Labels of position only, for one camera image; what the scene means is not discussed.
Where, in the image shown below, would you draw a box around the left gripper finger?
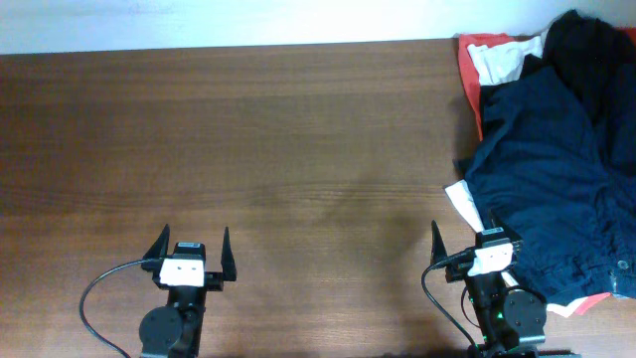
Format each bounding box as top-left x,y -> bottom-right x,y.
221,227 -> 238,281
141,224 -> 170,271

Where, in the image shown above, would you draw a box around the navy blue shorts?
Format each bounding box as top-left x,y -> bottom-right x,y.
465,65 -> 635,304

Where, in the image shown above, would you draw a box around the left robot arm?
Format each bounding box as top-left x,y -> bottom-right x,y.
139,226 -> 238,358

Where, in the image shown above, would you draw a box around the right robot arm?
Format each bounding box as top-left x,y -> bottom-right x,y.
421,212 -> 575,358

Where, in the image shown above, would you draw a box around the red orange garment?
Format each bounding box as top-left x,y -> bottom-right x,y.
458,12 -> 635,305

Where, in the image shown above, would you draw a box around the white garment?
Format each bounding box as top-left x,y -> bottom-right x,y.
444,34 -> 598,318

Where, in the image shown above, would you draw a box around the black garment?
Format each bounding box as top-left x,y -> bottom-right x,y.
479,8 -> 636,125

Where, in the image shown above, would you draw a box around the left black cable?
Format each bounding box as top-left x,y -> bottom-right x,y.
78,259 -> 150,358

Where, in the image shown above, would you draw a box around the black cable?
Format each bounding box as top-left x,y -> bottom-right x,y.
420,251 -> 486,358
78,259 -> 150,358

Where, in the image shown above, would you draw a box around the right black cable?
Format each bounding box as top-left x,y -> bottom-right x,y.
420,251 -> 486,358

